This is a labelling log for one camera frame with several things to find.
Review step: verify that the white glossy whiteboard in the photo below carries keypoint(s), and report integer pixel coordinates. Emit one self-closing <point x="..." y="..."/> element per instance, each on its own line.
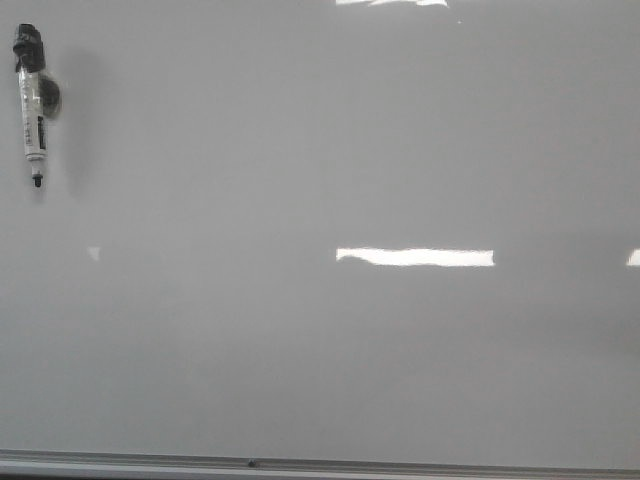
<point x="308" y="230"/>

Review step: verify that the white black whiteboard marker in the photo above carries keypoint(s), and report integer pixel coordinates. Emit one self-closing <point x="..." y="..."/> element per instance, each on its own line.
<point x="40" y="97"/>

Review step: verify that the grey aluminium whiteboard frame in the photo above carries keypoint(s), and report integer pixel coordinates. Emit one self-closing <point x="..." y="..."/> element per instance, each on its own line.
<point x="31" y="464"/>

